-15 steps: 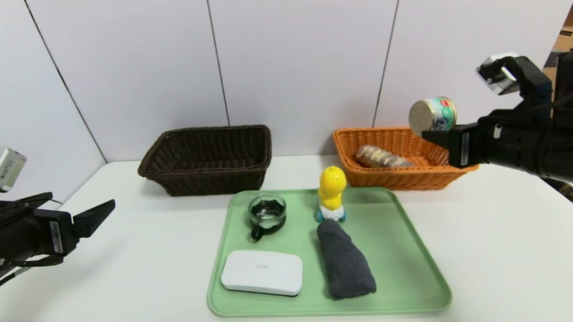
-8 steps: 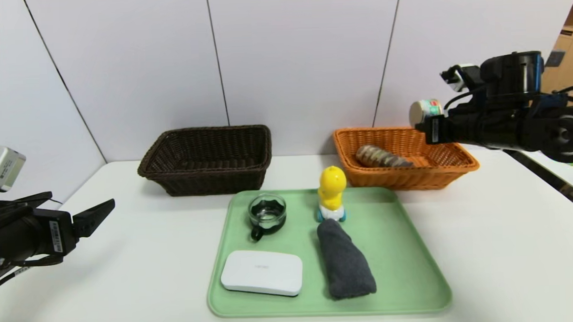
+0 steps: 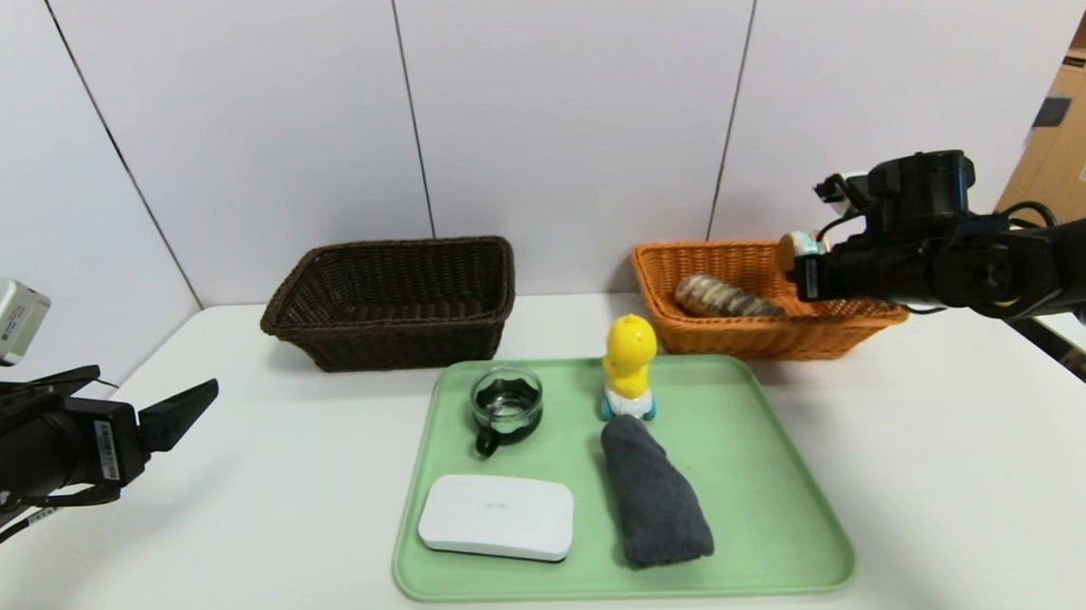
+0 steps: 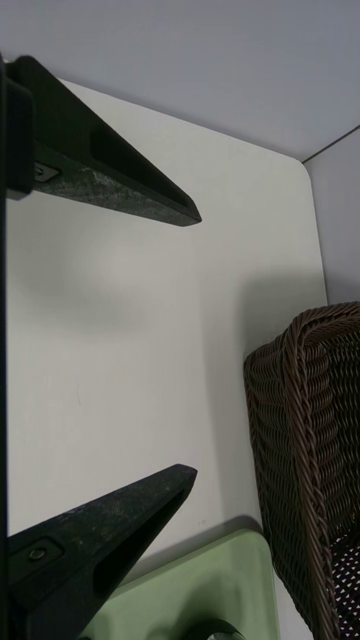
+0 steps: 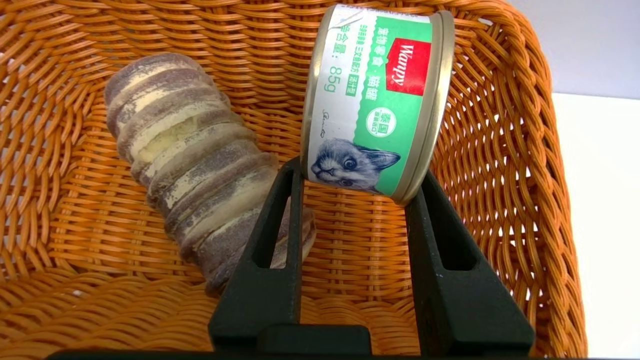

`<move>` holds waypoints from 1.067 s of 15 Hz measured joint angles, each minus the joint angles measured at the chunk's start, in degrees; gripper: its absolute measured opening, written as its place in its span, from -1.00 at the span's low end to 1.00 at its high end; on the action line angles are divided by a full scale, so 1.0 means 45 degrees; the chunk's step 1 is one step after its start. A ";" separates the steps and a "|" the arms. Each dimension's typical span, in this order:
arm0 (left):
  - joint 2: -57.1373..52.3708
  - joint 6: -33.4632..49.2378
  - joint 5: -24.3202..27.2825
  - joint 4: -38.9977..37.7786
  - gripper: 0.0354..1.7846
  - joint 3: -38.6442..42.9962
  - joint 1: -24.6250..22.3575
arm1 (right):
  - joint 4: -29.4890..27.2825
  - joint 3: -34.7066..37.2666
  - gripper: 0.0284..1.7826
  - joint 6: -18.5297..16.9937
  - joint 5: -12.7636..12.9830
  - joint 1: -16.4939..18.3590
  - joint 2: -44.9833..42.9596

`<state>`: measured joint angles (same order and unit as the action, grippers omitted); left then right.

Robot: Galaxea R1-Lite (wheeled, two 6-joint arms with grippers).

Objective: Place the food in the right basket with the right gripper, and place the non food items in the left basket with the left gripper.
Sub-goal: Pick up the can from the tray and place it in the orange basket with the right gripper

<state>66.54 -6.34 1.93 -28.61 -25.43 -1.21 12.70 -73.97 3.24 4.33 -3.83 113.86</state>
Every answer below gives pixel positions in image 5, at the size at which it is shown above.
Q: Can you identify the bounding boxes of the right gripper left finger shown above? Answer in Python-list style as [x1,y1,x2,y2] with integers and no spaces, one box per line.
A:
[208,156,305,351]

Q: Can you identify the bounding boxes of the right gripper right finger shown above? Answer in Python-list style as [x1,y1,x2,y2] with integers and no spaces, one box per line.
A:
[404,170,536,357]

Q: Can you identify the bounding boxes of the brown striped bread roll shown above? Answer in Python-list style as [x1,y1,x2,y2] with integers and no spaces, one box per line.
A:
[104,52,317,296]

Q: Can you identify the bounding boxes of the green labelled cat food can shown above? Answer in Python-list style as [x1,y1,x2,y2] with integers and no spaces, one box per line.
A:
[300,4,456,207]

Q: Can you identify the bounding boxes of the orange wicker basket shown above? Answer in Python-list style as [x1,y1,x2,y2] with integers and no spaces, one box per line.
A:
[0,0,588,360]

